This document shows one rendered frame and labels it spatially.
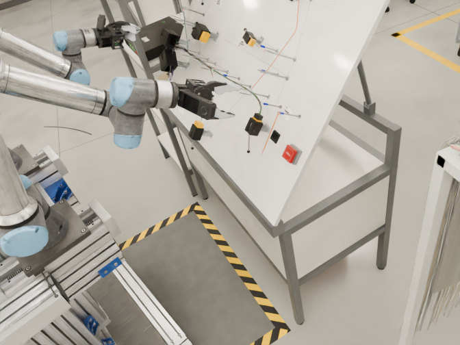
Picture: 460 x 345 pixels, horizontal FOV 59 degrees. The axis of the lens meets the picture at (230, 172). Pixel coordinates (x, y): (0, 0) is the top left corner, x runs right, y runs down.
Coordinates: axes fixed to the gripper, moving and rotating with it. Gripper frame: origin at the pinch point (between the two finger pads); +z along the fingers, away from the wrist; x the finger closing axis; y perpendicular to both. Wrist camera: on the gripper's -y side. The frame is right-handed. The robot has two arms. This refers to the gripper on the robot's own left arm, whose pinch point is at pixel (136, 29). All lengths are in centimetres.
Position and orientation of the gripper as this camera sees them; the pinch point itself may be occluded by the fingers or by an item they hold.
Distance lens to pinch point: 192.4
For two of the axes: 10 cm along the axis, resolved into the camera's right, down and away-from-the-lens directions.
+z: 8.2, -2.8, 5.0
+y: 5.1, 7.6, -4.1
